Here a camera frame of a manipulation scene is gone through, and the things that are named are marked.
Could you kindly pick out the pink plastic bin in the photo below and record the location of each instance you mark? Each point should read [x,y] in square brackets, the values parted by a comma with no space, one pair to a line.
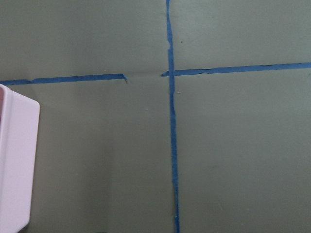
[19,118]

